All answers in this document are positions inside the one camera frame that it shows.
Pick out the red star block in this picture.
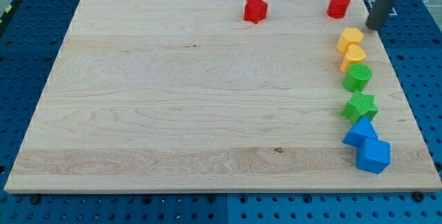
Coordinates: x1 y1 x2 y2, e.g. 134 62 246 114
243 0 268 24

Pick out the green star block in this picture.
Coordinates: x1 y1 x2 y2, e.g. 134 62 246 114
341 91 378 124

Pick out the light wooden board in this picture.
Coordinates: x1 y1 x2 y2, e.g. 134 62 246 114
5 0 441 194

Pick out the green cylinder block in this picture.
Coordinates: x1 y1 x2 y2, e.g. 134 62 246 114
343 63 372 93

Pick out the yellow heart block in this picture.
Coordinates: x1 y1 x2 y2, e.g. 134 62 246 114
340 44 367 73

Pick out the yellow pentagon block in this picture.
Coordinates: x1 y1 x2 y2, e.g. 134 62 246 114
336 28 364 53

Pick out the blue triangle block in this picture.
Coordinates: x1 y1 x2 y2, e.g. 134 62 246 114
343 116 378 147

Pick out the red cylinder block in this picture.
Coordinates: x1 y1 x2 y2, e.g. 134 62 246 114
327 0 350 19

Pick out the blue cube block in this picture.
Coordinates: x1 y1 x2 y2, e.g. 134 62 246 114
356 138 391 174

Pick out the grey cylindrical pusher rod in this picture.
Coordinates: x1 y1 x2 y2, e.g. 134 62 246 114
365 0 397 30

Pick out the yellow black hazard tape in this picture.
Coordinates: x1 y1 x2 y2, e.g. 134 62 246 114
1 0 23 26

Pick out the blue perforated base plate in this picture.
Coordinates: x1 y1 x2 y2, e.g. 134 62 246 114
1 0 441 223

